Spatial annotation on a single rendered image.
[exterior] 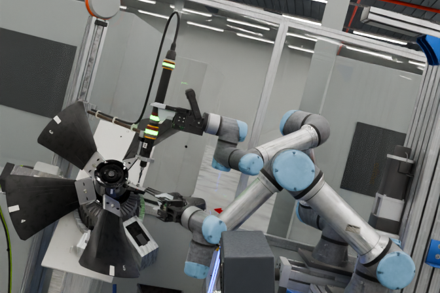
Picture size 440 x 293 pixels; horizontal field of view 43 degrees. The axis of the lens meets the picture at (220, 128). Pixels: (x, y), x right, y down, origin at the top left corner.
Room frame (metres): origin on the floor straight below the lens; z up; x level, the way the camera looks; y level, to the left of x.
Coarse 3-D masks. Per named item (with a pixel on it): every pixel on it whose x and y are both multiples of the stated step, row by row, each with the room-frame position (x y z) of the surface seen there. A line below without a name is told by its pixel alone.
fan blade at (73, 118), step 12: (72, 108) 2.13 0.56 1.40; (72, 120) 2.11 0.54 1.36; (84, 120) 2.10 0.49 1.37; (60, 132) 2.11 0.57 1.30; (72, 132) 2.09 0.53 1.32; (84, 132) 2.08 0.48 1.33; (48, 144) 2.12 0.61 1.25; (60, 144) 2.10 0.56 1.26; (72, 144) 2.09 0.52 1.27; (84, 144) 2.07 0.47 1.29; (72, 156) 2.08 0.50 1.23; (84, 156) 2.06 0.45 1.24
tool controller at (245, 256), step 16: (224, 240) 1.35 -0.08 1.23; (240, 240) 1.35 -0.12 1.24; (256, 240) 1.35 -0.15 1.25; (224, 256) 1.21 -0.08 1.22; (240, 256) 1.21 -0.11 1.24; (256, 256) 1.21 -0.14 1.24; (272, 256) 1.21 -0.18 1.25; (224, 272) 1.21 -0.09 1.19; (240, 272) 1.20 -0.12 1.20; (256, 272) 1.20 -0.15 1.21; (272, 272) 1.21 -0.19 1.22; (224, 288) 1.21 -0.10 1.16; (240, 288) 1.20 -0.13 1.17; (256, 288) 1.20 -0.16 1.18; (272, 288) 1.21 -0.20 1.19
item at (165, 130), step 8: (144, 120) 2.27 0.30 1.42; (168, 120) 2.21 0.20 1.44; (144, 128) 2.22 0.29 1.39; (160, 128) 2.17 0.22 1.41; (168, 128) 2.16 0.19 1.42; (136, 136) 2.21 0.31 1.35; (160, 136) 2.13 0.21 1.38; (168, 136) 2.12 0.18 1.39; (136, 144) 2.16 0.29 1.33; (128, 152) 2.13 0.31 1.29; (136, 152) 2.09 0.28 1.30
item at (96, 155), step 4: (96, 152) 2.05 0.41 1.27; (92, 156) 2.06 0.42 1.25; (96, 156) 2.05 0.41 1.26; (100, 156) 2.04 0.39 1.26; (92, 160) 2.06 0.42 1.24; (96, 160) 2.05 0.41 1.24; (100, 160) 2.04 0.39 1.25; (104, 160) 2.03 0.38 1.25; (88, 164) 2.06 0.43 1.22; (96, 164) 2.05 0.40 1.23; (84, 168) 2.07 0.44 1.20; (88, 168) 2.06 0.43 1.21; (92, 168) 2.05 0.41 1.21; (92, 172) 2.05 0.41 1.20; (92, 176) 2.05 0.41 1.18
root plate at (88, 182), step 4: (80, 180) 1.97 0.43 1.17; (84, 180) 1.97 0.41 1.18; (88, 180) 1.98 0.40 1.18; (76, 184) 1.96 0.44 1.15; (80, 184) 1.97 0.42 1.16; (84, 184) 1.97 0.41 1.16; (88, 184) 1.98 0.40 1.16; (92, 184) 1.99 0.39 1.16; (76, 188) 1.96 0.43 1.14; (80, 188) 1.97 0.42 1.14; (84, 188) 1.98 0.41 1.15; (88, 188) 1.98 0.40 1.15; (92, 188) 1.99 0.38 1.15; (80, 192) 1.97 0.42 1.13; (88, 192) 1.99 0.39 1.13; (92, 192) 1.99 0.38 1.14; (80, 196) 1.97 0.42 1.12; (84, 196) 1.98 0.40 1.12; (88, 196) 1.99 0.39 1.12; (92, 196) 2.00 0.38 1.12; (80, 200) 1.98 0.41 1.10; (84, 200) 1.98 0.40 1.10; (88, 200) 1.99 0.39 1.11; (92, 200) 2.00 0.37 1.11; (80, 204) 1.98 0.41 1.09
